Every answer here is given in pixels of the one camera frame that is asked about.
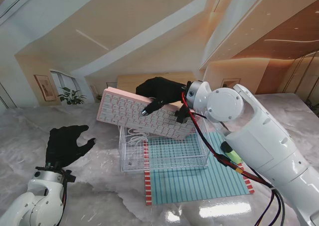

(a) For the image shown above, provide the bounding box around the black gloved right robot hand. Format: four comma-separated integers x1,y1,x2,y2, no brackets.
136,77,190,116

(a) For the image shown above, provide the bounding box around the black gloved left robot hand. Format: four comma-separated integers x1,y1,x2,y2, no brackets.
46,125,97,169

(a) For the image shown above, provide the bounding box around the pink white keyboard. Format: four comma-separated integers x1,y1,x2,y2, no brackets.
96,86,197,140

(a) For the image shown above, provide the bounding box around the white wire drawer basket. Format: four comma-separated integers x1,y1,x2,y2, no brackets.
119,116,209,172

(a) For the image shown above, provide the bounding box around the teal striped mouse pad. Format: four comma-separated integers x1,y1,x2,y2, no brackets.
144,131,255,206

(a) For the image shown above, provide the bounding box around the small green object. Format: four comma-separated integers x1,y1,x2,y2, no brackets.
226,147,243,163

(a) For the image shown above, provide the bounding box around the red black left wrist cable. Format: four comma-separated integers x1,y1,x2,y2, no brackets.
58,170,77,226

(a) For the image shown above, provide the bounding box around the red black wrist cable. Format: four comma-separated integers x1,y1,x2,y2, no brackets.
58,170,77,226
175,91,286,226

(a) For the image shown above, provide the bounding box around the white keyboard cable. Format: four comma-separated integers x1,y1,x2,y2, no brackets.
126,127,151,146

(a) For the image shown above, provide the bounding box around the red black right wrist cable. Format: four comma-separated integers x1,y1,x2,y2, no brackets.
175,91,286,226

